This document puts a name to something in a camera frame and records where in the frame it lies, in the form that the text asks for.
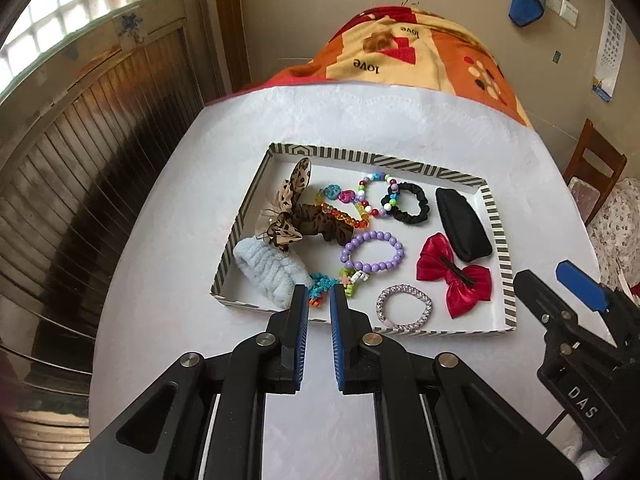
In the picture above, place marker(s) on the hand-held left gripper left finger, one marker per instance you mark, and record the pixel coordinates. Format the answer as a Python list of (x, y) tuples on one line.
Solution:
[(301, 340)]

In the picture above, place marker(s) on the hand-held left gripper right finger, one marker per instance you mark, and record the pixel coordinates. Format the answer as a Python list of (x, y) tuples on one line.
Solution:
[(336, 340)]

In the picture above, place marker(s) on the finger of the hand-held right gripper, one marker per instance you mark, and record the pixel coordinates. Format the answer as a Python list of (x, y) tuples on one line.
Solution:
[(582, 285), (542, 305)]

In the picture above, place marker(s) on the black fabric hair clip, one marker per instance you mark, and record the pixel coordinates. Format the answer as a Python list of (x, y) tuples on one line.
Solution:
[(462, 230)]

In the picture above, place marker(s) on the brown scrunchie with leopard bow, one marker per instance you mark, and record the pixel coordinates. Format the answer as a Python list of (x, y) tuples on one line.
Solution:
[(320, 222)]

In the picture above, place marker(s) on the black scrunchie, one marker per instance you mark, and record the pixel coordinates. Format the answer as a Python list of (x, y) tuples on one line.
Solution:
[(417, 210)]

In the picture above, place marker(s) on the striped cardboard box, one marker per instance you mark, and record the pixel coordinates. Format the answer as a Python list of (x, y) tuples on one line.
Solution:
[(345, 170)]

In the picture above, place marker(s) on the floral cushion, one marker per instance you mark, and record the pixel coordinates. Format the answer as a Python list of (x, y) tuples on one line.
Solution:
[(620, 220)]

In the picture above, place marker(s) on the light blue fluffy scrunchie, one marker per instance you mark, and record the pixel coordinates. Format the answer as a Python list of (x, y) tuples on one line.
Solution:
[(265, 270)]

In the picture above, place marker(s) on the white tablecloth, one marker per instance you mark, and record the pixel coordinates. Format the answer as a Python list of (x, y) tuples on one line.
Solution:
[(200, 360)]

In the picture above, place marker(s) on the red satin bow clip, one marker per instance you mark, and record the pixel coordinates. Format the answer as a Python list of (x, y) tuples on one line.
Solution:
[(435, 260)]

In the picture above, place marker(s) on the wooden chair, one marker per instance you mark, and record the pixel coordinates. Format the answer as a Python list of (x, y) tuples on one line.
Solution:
[(595, 150)]

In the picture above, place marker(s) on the orange printed blanket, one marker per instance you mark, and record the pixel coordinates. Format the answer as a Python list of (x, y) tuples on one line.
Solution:
[(440, 60)]

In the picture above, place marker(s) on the wooden slatted door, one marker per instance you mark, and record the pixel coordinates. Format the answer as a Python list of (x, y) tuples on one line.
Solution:
[(100, 135)]

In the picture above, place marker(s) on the wall calendar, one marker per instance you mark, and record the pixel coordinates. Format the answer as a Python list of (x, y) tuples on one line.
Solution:
[(612, 50)]

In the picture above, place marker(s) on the white wall switch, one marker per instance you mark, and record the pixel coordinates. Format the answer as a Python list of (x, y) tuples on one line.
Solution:
[(565, 7)]

